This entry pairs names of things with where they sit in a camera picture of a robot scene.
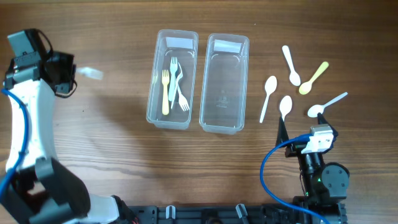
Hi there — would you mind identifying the white plastic fork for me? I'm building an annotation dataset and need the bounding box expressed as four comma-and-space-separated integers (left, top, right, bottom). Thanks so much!
177, 86, 190, 111
171, 62, 183, 108
76, 67, 103, 80

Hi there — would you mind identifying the light blue plastic fork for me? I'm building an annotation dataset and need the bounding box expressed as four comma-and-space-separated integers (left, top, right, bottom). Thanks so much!
168, 57, 178, 101

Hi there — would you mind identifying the yellow plastic fork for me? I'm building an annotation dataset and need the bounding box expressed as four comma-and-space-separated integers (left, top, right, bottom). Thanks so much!
162, 70, 170, 115

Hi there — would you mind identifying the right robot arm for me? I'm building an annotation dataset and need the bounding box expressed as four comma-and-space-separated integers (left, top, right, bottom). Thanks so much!
275, 113, 349, 223

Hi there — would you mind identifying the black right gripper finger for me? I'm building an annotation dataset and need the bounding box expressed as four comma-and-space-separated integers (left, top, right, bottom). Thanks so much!
275, 117, 289, 146
317, 113, 330, 126

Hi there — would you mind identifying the yellow plastic spoon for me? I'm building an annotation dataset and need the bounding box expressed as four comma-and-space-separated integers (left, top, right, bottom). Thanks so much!
298, 62, 329, 95

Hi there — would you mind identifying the clear plastic container left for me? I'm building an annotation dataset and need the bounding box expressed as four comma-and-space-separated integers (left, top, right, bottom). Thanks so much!
146, 29, 198, 129

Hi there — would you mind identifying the clear plastic container right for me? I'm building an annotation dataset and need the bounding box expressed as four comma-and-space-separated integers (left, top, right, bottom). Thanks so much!
199, 33, 249, 134

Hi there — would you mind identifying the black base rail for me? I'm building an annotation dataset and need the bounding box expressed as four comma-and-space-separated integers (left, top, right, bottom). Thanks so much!
130, 204, 348, 224

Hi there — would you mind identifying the white spoon translucent handle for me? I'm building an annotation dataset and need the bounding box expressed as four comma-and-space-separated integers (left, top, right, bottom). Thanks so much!
307, 92, 348, 118

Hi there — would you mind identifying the clear plastic container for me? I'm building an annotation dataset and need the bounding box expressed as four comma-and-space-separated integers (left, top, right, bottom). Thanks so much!
199, 33, 249, 134
146, 29, 198, 129

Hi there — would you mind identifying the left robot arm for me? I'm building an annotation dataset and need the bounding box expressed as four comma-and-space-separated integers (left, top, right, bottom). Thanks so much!
1, 29, 134, 223

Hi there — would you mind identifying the white plastic spoon long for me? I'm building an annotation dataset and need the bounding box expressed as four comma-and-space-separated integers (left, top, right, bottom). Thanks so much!
259, 76, 277, 123

